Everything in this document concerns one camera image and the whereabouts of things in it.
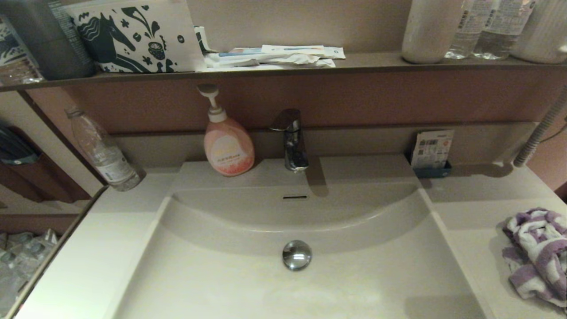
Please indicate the chrome sink faucet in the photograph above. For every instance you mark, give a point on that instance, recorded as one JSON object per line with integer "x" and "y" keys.
{"x": 294, "y": 150}

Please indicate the purple white striped towel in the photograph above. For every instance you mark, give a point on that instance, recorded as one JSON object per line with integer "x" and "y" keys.
{"x": 536, "y": 257}

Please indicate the white sink basin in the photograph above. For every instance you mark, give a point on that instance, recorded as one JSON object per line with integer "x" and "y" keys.
{"x": 212, "y": 274}

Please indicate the pink soap pump bottle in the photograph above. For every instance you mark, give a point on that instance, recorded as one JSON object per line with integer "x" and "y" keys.
{"x": 228, "y": 148}

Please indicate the chrome drain stopper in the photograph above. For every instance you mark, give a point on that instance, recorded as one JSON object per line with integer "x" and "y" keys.
{"x": 297, "y": 255}

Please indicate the white toothbrush packet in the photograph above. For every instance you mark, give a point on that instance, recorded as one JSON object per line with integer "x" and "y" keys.
{"x": 305, "y": 50}

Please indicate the blue printed packet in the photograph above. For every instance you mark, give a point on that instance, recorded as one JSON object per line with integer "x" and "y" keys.
{"x": 241, "y": 52}

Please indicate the small white green box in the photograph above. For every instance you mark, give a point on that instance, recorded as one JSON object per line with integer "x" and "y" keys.
{"x": 201, "y": 40}

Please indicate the white printed paper card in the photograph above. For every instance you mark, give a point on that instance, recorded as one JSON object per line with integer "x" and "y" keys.
{"x": 432, "y": 148}

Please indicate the small dark blue holder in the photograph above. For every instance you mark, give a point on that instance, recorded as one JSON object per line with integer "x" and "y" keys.
{"x": 432, "y": 173}

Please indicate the empty clear plastic bottle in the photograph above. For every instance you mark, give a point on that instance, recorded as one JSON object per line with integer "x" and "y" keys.
{"x": 108, "y": 161}

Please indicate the white horse print box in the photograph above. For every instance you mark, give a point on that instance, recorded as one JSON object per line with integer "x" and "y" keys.
{"x": 137, "y": 35}

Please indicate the white cylinder bottle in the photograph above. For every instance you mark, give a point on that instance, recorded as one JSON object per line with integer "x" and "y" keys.
{"x": 429, "y": 31}

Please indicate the clear labelled water bottle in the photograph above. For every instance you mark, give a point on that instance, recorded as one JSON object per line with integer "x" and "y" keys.
{"x": 498, "y": 35}
{"x": 463, "y": 40}

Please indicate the dark grey cylinder container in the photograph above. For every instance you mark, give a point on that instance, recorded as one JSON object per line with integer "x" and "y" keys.
{"x": 37, "y": 44}

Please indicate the white ribbed container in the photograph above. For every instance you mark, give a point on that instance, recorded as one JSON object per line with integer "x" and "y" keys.
{"x": 542, "y": 31}

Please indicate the brown wall shelf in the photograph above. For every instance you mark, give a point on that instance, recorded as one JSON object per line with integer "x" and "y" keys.
{"x": 376, "y": 65}

